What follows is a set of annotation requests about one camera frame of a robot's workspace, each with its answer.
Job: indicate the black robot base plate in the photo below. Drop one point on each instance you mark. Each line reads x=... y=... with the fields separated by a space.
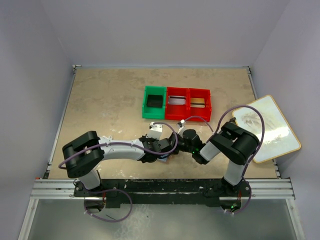
x=215 y=192

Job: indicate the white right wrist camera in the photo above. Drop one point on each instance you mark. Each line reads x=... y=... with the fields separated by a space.
x=182 y=127

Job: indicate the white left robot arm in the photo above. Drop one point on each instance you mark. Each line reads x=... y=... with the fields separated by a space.
x=83 y=154

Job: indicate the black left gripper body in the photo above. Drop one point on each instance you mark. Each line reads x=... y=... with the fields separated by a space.
x=151 y=140

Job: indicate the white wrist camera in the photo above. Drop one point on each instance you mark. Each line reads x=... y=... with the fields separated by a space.
x=182 y=127
x=155 y=131

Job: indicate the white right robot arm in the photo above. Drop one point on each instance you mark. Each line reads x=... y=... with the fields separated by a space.
x=236 y=143

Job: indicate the gold magnetic stripe cards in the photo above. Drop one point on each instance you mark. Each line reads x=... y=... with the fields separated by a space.
x=197 y=103

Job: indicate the red plastic bin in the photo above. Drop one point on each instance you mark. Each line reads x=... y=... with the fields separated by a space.
x=177 y=112
x=206 y=112

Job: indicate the yellow framed whiteboard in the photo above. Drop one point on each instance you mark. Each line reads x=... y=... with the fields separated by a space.
x=278 y=139

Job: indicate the pink leather card holder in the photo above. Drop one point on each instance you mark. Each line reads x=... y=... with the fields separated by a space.
x=165 y=158

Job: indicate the red plastic bin right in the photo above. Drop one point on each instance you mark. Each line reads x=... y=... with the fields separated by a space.
x=206 y=112

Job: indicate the red plastic bin middle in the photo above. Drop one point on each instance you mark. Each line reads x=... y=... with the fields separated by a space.
x=177 y=112

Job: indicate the silver magnetic stripe cards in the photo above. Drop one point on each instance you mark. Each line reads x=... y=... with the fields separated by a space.
x=176 y=100

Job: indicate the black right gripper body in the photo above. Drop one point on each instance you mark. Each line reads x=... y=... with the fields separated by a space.
x=182 y=146

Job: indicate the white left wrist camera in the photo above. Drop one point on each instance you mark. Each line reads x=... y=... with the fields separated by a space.
x=155 y=131

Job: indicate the black VIP cards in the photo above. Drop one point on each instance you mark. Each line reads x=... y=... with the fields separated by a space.
x=154 y=101

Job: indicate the green plastic bin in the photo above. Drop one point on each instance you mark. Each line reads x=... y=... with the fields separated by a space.
x=154 y=113

